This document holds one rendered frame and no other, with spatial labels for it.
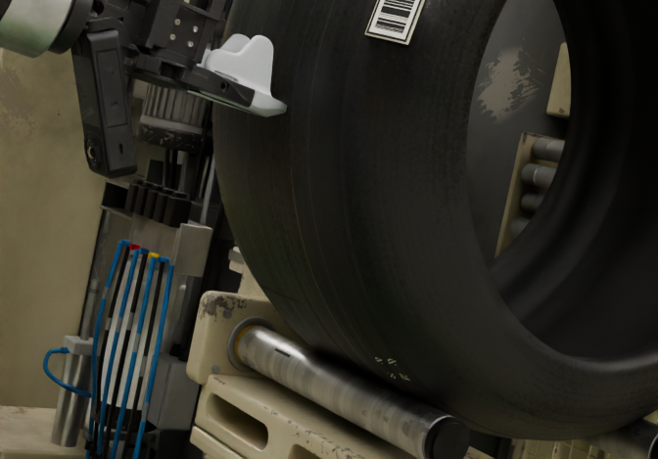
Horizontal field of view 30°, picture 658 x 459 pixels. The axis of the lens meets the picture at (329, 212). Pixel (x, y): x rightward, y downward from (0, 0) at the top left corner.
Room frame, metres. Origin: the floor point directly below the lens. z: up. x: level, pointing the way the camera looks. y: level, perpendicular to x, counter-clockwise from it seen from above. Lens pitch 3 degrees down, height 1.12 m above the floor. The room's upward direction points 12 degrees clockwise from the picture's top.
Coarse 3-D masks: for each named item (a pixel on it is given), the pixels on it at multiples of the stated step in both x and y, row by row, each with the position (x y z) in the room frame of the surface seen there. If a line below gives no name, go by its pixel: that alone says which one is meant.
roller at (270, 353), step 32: (256, 352) 1.25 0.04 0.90; (288, 352) 1.21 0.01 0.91; (288, 384) 1.20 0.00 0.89; (320, 384) 1.15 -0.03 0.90; (352, 384) 1.12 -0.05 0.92; (384, 384) 1.11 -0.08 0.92; (352, 416) 1.10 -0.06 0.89; (384, 416) 1.06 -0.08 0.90; (416, 416) 1.03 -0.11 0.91; (448, 416) 1.03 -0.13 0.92; (416, 448) 1.02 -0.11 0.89; (448, 448) 1.02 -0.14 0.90
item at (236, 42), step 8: (232, 40) 1.02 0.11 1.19; (240, 40) 1.02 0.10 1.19; (248, 40) 1.02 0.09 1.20; (224, 48) 1.01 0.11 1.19; (232, 48) 1.02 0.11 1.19; (240, 48) 1.02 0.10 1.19; (200, 64) 1.00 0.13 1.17; (216, 72) 1.01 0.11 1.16; (232, 80) 1.02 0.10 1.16; (200, 96) 1.02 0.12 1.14; (208, 96) 0.99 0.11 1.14; (224, 104) 1.02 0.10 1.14; (248, 112) 1.02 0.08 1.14
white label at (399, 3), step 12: (384, 0) 0.96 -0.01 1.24; (396, 0) 0.95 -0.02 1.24; (408, 0) 0.95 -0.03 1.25; (420, 0) 0.94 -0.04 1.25; (384, 12) 0.95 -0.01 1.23; (396, 12) 0.95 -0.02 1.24; (408, 12) 0.94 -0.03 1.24; (372, 24) 0.96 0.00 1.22; (384, 24) 0.95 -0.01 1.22; (396, 24) 0.95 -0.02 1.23; (408, 24) 0.94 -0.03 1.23; (372, 36) 0.96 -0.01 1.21; (384, 36) 0.95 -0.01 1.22; (396, 36) 0.94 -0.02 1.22; (408, 36) 0.94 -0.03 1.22
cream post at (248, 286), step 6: (246, 264) 1.45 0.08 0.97; (246, 270) 1.45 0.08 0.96; (246, 276) 1.45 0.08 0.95; (252, 276) 1.44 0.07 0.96; (240, 282) 1.46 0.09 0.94; (246, 282) 1.44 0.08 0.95; (252, 282) 1.43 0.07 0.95; (240, 288) 1.45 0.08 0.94; (246, 288) 1.44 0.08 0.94; (252, 288) 1.43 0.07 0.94; (258, 288) 1.42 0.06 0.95; (246, 294) 1.44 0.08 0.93; (252, 294) 1.43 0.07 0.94; (258, 294) 1.42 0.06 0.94; (204, 456) 1.46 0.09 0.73; (210, 456) 1.45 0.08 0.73
